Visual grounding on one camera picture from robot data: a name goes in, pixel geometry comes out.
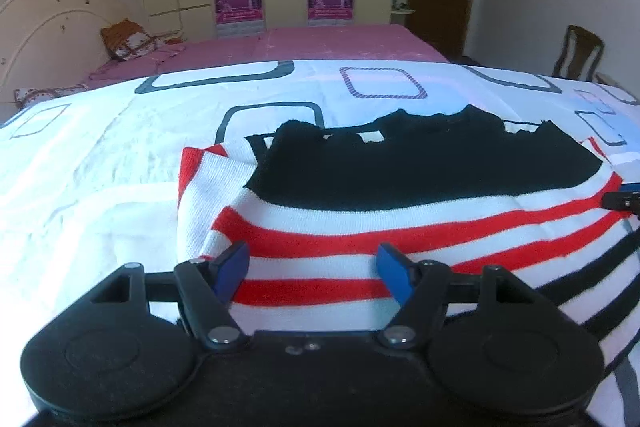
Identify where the cream arched headboard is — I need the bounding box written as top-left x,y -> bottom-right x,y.
0,0 -> 133,112

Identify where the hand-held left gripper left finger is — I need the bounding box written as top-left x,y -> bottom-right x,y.
90,241 -> 250,352

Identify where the pink bed sheet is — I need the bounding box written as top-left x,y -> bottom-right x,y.
87,24 -> 451,90

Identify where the orange patterned pillow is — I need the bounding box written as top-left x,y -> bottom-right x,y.
100,19 -> 166,62

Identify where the white floral pillow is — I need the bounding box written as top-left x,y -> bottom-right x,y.
14,83 -> 91,108

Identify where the striped knit sweater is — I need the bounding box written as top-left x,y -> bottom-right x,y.
176,104 -> 640,380

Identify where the white patterned bed sheet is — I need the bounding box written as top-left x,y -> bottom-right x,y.
0,57 -> 640,427

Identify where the dark wooden chair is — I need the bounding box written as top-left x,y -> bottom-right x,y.
552,25 -> 606,82

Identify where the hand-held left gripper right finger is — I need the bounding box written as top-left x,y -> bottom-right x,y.
376,243 -> 556,352

